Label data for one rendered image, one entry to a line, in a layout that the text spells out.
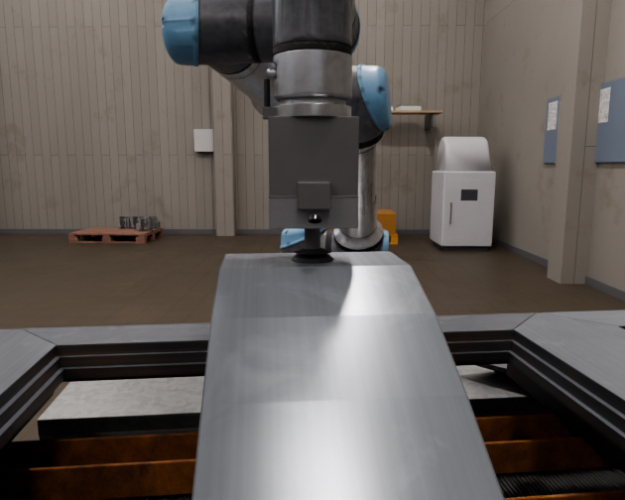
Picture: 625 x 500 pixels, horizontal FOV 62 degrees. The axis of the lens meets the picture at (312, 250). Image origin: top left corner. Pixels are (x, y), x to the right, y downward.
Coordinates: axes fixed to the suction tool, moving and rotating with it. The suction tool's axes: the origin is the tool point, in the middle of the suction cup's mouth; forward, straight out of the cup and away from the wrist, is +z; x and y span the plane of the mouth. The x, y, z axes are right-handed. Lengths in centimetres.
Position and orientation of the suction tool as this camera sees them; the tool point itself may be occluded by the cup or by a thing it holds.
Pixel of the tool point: (312, 271)
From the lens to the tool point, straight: 52.4
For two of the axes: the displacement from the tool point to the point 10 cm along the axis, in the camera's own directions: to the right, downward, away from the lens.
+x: -0.4, -1.7, 9.9
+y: 10.0, -0.1, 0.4
